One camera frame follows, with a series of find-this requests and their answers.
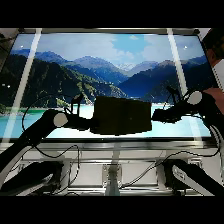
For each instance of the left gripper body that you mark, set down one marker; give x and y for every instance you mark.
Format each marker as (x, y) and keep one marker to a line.
(79, 122)

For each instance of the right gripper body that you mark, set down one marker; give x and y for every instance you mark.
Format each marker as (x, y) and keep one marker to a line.
(165, 115)

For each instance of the black garment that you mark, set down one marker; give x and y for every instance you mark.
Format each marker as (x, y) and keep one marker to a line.
(121, 116)

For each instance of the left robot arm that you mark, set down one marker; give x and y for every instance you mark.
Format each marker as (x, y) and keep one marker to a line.
(36, 129)

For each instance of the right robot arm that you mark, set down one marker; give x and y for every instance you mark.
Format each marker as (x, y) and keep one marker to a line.
(203, 106)

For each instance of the person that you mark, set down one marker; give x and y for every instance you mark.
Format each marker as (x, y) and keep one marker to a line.
(216, 50)

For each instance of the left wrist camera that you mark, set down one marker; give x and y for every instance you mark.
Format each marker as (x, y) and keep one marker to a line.
(77, 104)

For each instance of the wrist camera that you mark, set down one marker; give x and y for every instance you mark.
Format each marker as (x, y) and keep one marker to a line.
(77, 104)
(173, 95)

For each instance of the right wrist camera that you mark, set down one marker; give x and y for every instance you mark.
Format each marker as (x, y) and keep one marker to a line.
(173, 95)

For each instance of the silver frame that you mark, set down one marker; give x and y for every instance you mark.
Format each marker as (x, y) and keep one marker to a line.
(113, 151)

